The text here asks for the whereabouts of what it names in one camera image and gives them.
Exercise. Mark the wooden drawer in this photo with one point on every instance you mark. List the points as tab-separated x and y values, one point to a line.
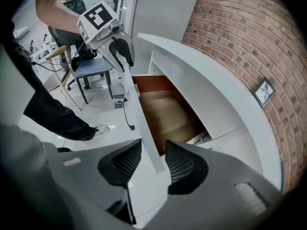
168	114

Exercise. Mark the black mesh office chair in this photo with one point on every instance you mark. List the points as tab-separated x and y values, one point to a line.
72	39

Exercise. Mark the wooden chair beige seat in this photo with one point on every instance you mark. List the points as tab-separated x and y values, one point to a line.
63	80

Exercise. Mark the white desk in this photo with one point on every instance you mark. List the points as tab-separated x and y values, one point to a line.
216	85

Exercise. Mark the person's right white shoe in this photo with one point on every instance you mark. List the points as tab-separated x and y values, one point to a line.
102	129

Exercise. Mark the blue padded chair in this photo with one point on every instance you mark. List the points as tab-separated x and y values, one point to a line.
93	67

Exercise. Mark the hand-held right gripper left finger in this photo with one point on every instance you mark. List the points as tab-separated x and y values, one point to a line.
84	176

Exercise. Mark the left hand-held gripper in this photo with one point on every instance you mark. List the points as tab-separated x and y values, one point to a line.
96	20

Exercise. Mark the grey partition panel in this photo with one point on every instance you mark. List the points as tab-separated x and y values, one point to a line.
163	8

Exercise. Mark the black framed picture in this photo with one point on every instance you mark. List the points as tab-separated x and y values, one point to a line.
263	92

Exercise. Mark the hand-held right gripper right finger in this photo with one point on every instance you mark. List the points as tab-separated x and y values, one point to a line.
227	188

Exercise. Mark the person's black trousers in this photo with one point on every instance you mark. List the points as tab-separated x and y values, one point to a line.
60	118

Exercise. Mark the person's left forearm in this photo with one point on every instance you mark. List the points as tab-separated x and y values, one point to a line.
52	11

